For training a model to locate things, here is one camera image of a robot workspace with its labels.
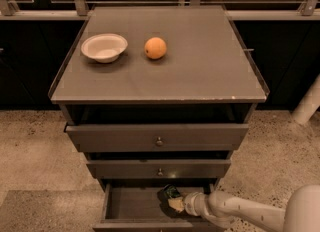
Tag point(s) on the grey drawer cabinet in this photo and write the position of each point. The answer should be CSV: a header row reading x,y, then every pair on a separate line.
x,y
205,77

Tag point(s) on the grey top drawer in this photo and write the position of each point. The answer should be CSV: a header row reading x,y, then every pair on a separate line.
x,y
156,137

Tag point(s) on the grey drawer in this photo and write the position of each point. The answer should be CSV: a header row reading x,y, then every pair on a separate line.
x,y
158,169
145,208
156,137

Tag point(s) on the orange fruit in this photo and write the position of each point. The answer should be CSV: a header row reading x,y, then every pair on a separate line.
x,y
155,48

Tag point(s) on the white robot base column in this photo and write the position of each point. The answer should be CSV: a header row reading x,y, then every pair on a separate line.
x,y
308,104

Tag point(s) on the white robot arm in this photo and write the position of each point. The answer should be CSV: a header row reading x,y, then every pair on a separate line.
x,y
302,213

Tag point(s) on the white paper bowl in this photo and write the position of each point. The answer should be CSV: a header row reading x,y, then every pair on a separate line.
x,y
104,48

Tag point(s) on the grey bottom drawer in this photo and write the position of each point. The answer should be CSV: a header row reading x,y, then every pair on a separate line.
x,y
145,208

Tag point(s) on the grey middle drawer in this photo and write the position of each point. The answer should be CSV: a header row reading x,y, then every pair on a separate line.
x,y
158,169

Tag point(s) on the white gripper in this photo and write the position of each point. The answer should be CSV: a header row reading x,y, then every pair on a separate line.
x,y
191,204

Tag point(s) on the green soda can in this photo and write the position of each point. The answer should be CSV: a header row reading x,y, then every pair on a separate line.
x,y
169,193

